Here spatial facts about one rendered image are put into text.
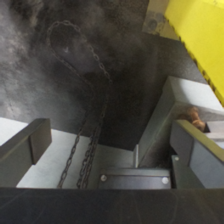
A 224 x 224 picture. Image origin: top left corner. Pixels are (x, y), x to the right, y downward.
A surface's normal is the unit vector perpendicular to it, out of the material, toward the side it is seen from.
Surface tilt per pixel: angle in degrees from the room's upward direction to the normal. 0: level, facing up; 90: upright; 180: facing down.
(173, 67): 0
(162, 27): 0
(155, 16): 0
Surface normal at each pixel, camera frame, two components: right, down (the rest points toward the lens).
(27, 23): -0.13, 0.64
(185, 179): -0.16, -0.76
